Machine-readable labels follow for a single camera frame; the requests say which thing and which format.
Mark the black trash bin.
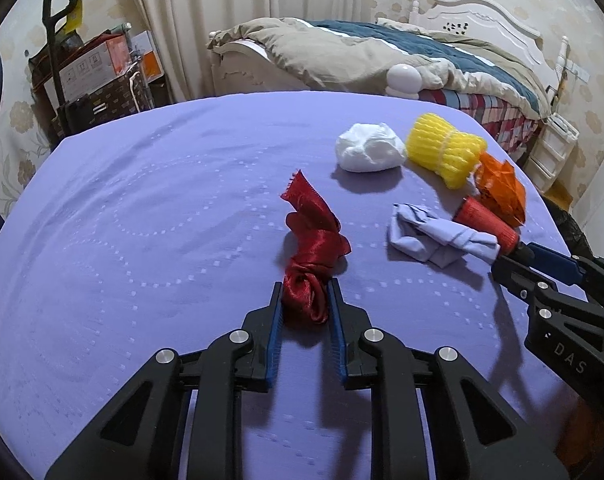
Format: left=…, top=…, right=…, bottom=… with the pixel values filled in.
left=552, top=200, right=603, bottom=261

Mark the beige and blue quilt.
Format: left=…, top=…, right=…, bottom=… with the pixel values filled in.
left=207, top=17, right=550, bottom=116

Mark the plaid bed sheet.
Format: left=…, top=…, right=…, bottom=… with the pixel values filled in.
left=417, top=87, right=543, bottom=153

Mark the white crumpled cloth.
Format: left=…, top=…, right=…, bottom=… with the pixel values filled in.
left=335, top=122, right=408, bottom=174

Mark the black hand truck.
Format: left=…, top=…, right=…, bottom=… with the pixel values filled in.
left=42, top=0, right=83, bottom=136

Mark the white round bedpost knob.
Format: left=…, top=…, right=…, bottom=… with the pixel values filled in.
left=386, top=65, right=423, bottom=98

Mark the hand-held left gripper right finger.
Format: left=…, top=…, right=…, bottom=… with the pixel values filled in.
left=327, top=277, right=570, bottom=480

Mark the bed with blankets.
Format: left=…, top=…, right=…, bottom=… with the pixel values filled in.
left=209, top=0, right=570, bottom=111

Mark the small white orange box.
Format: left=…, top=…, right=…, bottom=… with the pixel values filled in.
left=129, top=30, right=165, bottom=83

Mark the cream curtain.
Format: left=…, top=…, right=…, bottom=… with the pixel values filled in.
left=124, top=0, right=373, bottom=106

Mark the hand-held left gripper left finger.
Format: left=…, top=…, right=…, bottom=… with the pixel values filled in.
left=44, top=281, right=284, bottom=480

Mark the red bottle with black cap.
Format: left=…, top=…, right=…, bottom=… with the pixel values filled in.
left=452, top=196, right=530, bottom=261

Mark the dark red satin ribbon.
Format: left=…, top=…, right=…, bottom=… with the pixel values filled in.
left=280, top=170, right=352, bottom=325

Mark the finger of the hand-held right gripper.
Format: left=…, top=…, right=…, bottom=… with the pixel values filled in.
left=491, top=255, right=604, bottom=332
left=524, top=242, right=604, bottom=307

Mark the white plastic drawer unit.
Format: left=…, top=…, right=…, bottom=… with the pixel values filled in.
left=524, top=112, right=580, bottom=193

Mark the lavender crumpled cloth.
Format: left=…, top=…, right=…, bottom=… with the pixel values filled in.
left=387, top=203, right=500, bottom=268

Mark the orange crumpled plastic wrapper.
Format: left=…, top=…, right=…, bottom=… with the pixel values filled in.
left=474, top=152, right=527, bottom=228

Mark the white and orange cardboard box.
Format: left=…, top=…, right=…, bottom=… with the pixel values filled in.
left=59, top=35, right=133, bottom=101

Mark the yellow foam fruit net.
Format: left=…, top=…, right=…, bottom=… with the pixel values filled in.
left=406, top=112, right=488, bottom=190

